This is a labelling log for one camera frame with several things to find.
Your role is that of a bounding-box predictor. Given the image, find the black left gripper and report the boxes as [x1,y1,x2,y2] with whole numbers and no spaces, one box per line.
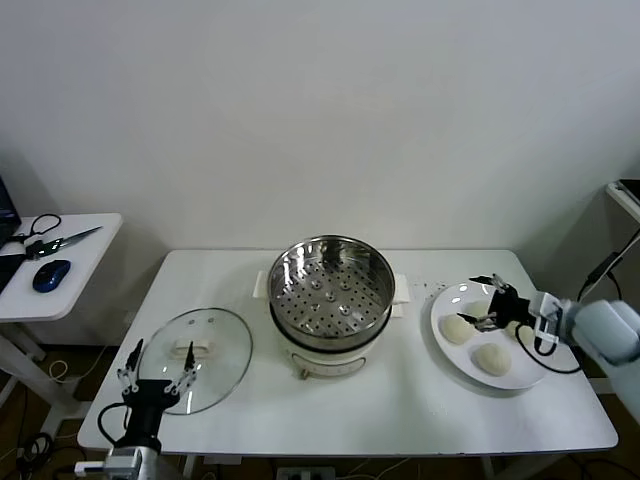
[113,338,197,454]

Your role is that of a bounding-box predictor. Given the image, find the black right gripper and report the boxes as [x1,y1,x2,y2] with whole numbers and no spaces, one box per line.
[456,273,534,334]

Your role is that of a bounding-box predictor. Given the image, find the perforated steel steamer basket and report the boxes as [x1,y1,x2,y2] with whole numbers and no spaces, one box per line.
[255,235,415,354]

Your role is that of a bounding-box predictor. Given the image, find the oval glass lid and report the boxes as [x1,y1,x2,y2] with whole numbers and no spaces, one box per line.
[137,307,255,416]

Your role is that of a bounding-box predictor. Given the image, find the white round plate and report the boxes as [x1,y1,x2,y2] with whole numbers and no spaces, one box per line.
[427,282,557,394]

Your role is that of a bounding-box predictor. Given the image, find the small white side table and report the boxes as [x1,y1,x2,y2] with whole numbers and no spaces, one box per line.
[0,213,124,436]

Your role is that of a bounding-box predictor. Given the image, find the blue computer mouse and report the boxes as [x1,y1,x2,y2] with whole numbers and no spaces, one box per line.
[32,258,72,294]

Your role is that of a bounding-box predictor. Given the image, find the white electric cooker base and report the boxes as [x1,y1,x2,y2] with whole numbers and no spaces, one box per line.
[269,299,414,381]

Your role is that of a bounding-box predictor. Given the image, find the white shelf edge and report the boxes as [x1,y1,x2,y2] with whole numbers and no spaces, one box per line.
[605,178,640,224]

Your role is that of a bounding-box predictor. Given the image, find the black laptop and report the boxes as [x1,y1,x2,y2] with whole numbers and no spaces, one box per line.
[0,174,29,296]

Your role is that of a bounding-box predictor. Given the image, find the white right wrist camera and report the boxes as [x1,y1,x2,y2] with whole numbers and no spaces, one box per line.
[532,292,564,351]

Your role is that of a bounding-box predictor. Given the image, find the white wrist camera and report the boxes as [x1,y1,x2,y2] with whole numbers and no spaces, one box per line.
[532,292,564,351]
[74,447,141,477]

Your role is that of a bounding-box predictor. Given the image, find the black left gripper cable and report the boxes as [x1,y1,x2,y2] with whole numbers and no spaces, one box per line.
[97,401,132,447]

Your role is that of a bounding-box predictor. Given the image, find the white floor cable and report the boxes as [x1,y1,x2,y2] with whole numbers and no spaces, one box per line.
[48,343,110,385]

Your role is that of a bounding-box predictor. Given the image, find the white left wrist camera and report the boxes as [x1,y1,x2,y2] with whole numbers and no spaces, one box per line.
[74,447,141,477]

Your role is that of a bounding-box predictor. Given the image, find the black power cord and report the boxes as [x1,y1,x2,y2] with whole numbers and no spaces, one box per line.
[577,234,629,304]

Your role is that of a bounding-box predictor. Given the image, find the black handled scissors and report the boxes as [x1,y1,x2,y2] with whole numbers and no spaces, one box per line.
[22,213,105,261]

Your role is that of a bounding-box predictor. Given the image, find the black floor cable bundle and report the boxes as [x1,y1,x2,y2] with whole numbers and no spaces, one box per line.
[14,430,76,480]

